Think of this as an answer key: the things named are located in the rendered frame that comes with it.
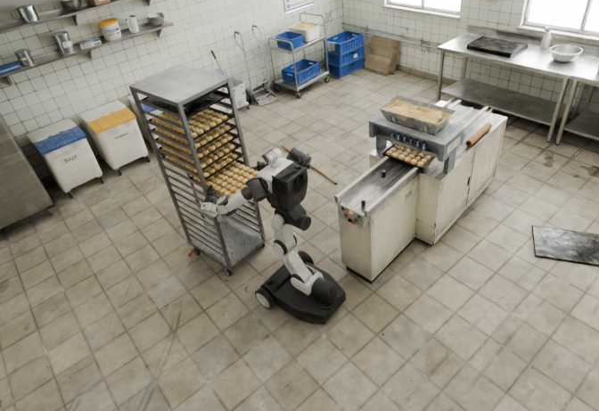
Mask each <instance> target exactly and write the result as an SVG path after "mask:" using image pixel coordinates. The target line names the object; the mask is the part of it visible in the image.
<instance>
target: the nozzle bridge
mask: <svg viewBox="0 0 599 411"><path fill-rule="evenodd" d="M391 131H393V138H391V136H390V134H391ZM464 131H465V127H461V126H457V125H455V124H451V123H447V125H446V127H444V128H443V129H442V130H441V131H440V132H438V133H437V134H436V135H435V136H434V135H431V134H428V133H424V132H422V131H419V130H416V129H413V128H410V127H405V126H402V125H399V124H396V123H393V122H390V121H387V120H386V119H385V117H384V116H383V114H382V113H380V114H378V115H377V116H376V117H374V118H373V119H371V120H369V136H370V137H372V138H375V137H376V149H378V150H380V149H381V148H382V147H383V146H385V145H386V144H387V141H390V142H392V143H395V144H400V145H403V146H405V147H407V148H410V149H413V150H416V151H418V152H423V153H426V154H429V155H430V156H433V157H436V158H438V161H441V162H443V161H444V168H443V173H444V174H448V173H449V172H450V171H451V170H452V169H453V168H454V167H455V156H456V150H457V149H458V148H459V147H460V146H461V145H462V144H463V142H464ZM397 132H398V133H399V140H397V138H396V134H397ZM397 135H398V134H397ZM403 135H406V142H405V143H404V142H403V140H402V136H403ZM409 136H410V137H412V139H413V142H412V144H410V143H409V142H408V138H409ZM403 138H404V136H403ZM416 138H417V139H419V146H418V147H417V146H416V144H414V142H415V139H416ZM417 139H416V141H417ZM409 141H410V138H409ZM423 141H425V149H423V148H422V143H423ZM415 143H416V142H415Z"/></svg>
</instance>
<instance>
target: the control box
mask: <svg viewBox="0 0 599 411"><path fill-rule="evenodd" d="M341 207H343V208H344V210H342V209H341ZM349 211H351V212H352V214H350V213H349ZM345 213H346V214H347V215H348V216H347V217H345V216H344V214H345ZM357 215H359V216H360V218H358V217H357ZM340 216H341V218H344V219H346V220H348V221H349V219H350V223H352V221H354V219H355V218H356V219H357V222H355V221H354V225H356V226H359V227H361V228H363V229H364V228H365V213H364V212H362V211H360V210H356V209H354V208H352V207H350V206H349V205H347V204H345V203H343V202H341V203H340ZM352 224H353V223H352Z"/></svg>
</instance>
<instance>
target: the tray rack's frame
mask: <svg viewBox="0 0 599 411"><path fill-rule="evenodd" d="M225 83H227V78H226V76H223V75H219V74H216V73H213V72H209V71H206V70H199V69H195V68H193V67H189V66H185V65H182V64H178V65H176V66H173V67H171V68H169V69H166V70H164V71H162V72H159V73H157V74H155V75H152V76H150V77H148V78H145V79H143V80H140V81H138V82H136V83H134V84H132V85H130V86H129V88H130V91H131V94H132V96H133V98H134V100H135V105H136V107H137V109H138V112H139V114H140V117H141V120H142V122H143V124H144V128H145V131H146V133H147V135H148V138H149V140H150V143H151V145H152V149H153V151H154V154H155V157H156V159H157V162H158V163H159V166H160V170H161V173H162V175H163V177H164V180H165V183H166V185H167V188H168V191H169V194H170V196H171V199H172V202H173V203H174V206H175V208H176V213H177V215H178V217H179V220H180V222H181V225H182V228H183V229H184V232H185V236H186V239H187V241H188V243H189V244H191V246H190V247H192V248H193V249H194V251H193V252H195V253H196V250H195V249H197V250H199V251H201V252H202V253H204V254H205V255H207V256H208V257H210V258H211V259H213V260H215V261H216V262H217V263H218V264H220V265H221V266H222V268H223V269H224V272H225V273H226V274H227V271H226V270H227V269H228V267H227V264H226V260H225V258H224V257H223V256H221V255H220V254H218V253H216V252H215V251H213V250H212V249H211V248H209V247H208V246H206V245H204V244H203V243H201V242H199V241H198V240H196V239H195V238H192V239H191V237H190V235H189V232H188V230H187V227H186V224H185V221H184V218H183V215H182V213H181V210H180V208H179V206H178V203H177V200H176V196H175V194H174V192H173V189H172V186H171V183H170V182H169V179H168V175H167V172H166V170H165V168H164V165H163V162H162V160H161V157H160V153H159V151H158V148H157V145H156V143H155V141H154V138H153V136H152V131H151V130H150V127H149V124H148V121H147V119H146V117H145V114H144V110H143V107H142V105H141V103H140V100H139V98H138V95H137V92H138V93H141V94H144V95H148V96H150V97H153V98H155V99H158V100H161V101H163V102H165V103H170V104H173V105H175V106H176V102H177V101H180V102H182V105H184V104H186V103H189V102H190V101H192V100H194V99H196V98H198V97H200V96H202V95H205V94H206V93H208V92H210V91H212V90H214V89H215V88H217V87H219V86H222V85H224V84H225ZM218 221H219V222H221V224H220V225H219V226H220V228H221V229H222V230H224V231H223V232H222V235H223V236H224V237H225V240H224V242H225V243H226V244H227V245H228V246H227V247H226V249H227V250H228V251H230V253H229V254H228V256H229V258H231V259H232V260H231V261H230V262H231V265H232V268H233V269H234V268H235V267H236V266H237V265H238V264H240V263H241V262H242V261H243V260H244V259H246V258H247V257H248V256H249V255H250V254H251V253H252V252H254V251H255V250H256V249H257V248H258V247H259V246H261V244H262V243H264V240H262V239H261V236H259V235H258V234H255V233H253V232H251V230H249V229H247V228H245V227H243V226H241V225H239V224H237V223H235V222H234V221H233V220H231V219H229V218H227V217H225V216H223V215H221V217H220V218H219V219H218ZM196 236H197V237H199V238H200V239H202V240H203V241H204V242H206V243H208V244H209V245H211V246H212V247H214V248H216V249H217V250H219V251H221V252H223V251H222V250H220V249H219V248H218V247H216V246H214V245H213V244H211V243H210V242H207V241H206V240H204V239H203V238H201V237H200V236H198V235H196ZM196 254H197V253H196Z"/></svg>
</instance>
